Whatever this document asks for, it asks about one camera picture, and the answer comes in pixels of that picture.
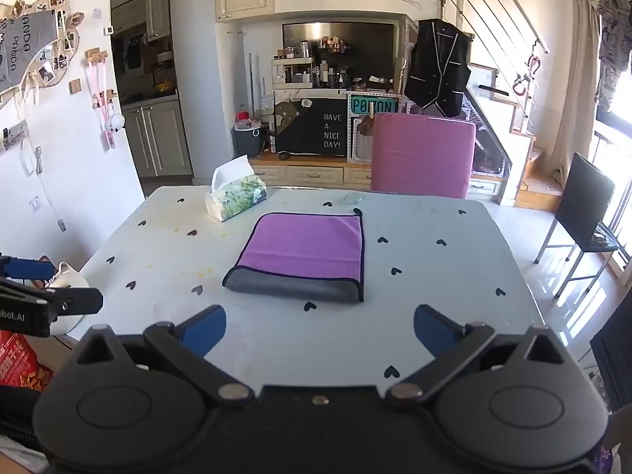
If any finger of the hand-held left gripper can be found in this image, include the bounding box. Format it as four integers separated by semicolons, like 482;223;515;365
0;254;56;281
0;276;104;318

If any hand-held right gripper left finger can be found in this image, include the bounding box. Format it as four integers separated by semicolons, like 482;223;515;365
74;305;258;406

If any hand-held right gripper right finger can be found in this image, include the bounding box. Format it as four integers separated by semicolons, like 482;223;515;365
386;305;568;403

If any purple and grey towel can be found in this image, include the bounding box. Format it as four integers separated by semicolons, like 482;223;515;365
222;212;365;303

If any white cat-shaped bowl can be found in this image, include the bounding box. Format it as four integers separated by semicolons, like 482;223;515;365
48;261;92;337

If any red snack packet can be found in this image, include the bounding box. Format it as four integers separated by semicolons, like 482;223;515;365
0;331;54;389

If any heart print tablecloth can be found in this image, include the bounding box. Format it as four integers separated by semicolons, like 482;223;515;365
59;185;545;390

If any floral tissue box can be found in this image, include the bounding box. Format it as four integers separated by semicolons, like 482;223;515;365
205;154;268;222

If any pink chair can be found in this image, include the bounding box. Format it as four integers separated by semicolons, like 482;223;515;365
370;113;477;199

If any cream kitchen cabinet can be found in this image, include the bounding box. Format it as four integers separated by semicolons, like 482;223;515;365
121;100;193;179

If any dark ribbed cloth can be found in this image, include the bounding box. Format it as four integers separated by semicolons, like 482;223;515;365
589;301;632;412

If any wooden drawer cabinet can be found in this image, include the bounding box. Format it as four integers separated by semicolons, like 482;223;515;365
247;155;504;197

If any grey bin with red lid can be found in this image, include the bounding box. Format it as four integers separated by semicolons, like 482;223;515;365
232;111;266;159

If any black chair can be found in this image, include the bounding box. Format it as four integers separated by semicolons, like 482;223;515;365
534;152;620;299

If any black chalkboard sign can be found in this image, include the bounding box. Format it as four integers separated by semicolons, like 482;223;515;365
275;98;349;157

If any teal letter sign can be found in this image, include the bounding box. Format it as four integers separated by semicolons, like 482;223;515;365
348;94;400;115

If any black vest with white trim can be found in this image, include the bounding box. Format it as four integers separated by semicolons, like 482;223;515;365
405;19;473;118

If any white shelf rack with bottles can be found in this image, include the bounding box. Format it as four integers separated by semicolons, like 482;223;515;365
271;55;317;90

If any beige curtain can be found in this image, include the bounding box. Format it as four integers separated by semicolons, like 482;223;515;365
549;0;602;183

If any metal stair railing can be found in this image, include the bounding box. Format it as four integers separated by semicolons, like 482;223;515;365
439;0;551;109

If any hanging patterned garment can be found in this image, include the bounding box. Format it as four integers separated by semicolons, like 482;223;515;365
595;0;632;112

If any wall photo board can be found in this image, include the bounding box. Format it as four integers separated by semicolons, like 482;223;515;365
0;0;80;104

